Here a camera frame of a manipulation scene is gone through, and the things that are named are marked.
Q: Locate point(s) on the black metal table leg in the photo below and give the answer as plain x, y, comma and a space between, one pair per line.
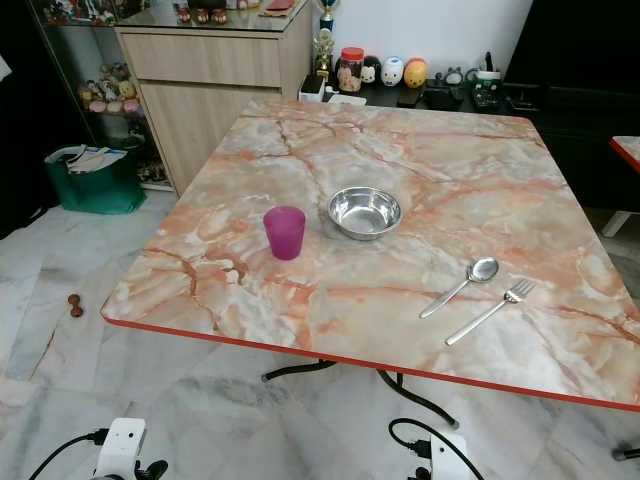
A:
295, 371
415, 397
628, 452

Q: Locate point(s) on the small brown floor object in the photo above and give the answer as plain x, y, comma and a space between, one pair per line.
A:
76, 305

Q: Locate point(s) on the purple plastic cup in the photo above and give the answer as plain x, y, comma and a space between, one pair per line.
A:
285, 235

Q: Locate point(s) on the teal storage bin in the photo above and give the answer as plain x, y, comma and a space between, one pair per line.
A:
95, 190

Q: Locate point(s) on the white papers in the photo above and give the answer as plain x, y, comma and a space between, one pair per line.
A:
95, 158

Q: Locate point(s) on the small steel bowl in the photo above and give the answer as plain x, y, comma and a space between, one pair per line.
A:
364, 210

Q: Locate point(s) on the light wooden cabinet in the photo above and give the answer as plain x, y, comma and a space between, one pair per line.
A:
210, 95

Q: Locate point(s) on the pastel toy figurines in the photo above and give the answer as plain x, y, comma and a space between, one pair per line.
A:
110, 90

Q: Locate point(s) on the steel spoon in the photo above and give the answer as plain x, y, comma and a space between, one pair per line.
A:
484, 269

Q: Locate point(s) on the steel fork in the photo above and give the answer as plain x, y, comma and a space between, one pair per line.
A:
520, 291

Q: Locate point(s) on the glass display shelf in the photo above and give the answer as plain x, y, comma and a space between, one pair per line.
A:
60, 55

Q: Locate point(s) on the red lidded jar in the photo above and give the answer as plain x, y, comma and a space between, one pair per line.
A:
351, 72

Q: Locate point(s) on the dark egg figurine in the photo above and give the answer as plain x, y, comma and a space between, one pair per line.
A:
371, 72

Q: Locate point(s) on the gold trophy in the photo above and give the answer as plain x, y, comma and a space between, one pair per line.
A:
325, 42

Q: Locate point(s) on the white egg figurine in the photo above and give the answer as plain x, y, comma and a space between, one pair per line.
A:
392, 73

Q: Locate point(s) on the orange egg figurine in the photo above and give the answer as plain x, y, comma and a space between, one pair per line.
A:
415, 75

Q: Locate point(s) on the small grey figurine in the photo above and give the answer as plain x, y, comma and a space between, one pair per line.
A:
455, 77

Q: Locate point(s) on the green mug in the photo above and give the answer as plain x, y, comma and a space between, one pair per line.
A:
487, 90

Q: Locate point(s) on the black television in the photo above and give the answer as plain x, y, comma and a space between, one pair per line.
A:
580, 40

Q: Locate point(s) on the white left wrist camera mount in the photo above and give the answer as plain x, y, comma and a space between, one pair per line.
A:
122, 448

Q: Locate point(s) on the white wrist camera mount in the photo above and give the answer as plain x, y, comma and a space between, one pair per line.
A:
450, 460
122, 448

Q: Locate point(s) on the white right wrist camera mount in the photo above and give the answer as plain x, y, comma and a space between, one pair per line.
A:
450, 460

